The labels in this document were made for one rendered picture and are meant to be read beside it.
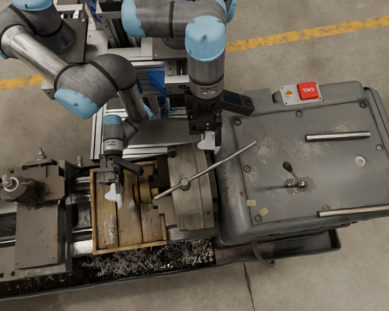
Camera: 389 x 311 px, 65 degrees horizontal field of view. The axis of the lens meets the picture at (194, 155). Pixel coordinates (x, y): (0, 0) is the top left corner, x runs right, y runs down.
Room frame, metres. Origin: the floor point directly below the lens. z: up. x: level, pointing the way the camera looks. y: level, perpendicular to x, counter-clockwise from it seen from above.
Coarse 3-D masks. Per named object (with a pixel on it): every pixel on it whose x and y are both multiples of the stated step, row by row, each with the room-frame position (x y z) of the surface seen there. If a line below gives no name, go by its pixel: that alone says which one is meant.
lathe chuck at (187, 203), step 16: (176, 144) 0.39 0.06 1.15; (192, 144) 0.38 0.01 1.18; (176, 160) 0.31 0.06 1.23; (192, 160) 0.30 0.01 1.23; (176, 176) 0.25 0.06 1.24; (176, 192) 0.20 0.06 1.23; (192, 192) 0.20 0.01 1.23; (176, 208) 0.16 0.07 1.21; (192, 208) 0.15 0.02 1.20; (192, 224) 0.11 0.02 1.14
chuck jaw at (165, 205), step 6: (162, 198) 0.21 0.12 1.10; (168, 198) 0.21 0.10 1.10; (156, 204) 0.19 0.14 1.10; (162, 204) 0.19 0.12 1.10; (168, 204) 0.19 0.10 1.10; (162, 210) 0.17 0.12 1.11; (168, 210) 0.16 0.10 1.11; (168, 216) 0.15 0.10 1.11; (174, 216) 0.14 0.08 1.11; (168, 222) 0.12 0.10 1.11; (174, 222) 0.12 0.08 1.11
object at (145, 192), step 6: (132, 186) 0.26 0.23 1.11; (138, 186) 0.26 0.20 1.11; (144, 186) 0.25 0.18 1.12; (132, 192) 0.23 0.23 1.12; (138, 192) 0.23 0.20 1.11; (144, 192) 0.23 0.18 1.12; (150, 192) 0.23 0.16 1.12; (156, 192) 0.23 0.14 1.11; (138, 198) 0.21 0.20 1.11; (144, 198) 0.21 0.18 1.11; (150, 198) 0.21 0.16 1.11
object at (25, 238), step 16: (48, 160) 0.42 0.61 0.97; (32, 176) 0.35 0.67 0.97; (48, 176) 0.35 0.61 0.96; (32, 208) 0.22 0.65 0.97; (48, 208) 0.22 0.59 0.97; (16, 224) 0.16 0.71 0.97; (32, 224) 0.16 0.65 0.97; (48, 224) 0.16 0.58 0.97; (16, 240) 0.10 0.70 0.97; (32, 240) 0.10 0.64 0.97; (48, 240) 0.10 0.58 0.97; (16, 256) 0.04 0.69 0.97; (32, 256) 0.04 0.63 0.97; (48, 256) 0.04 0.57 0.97
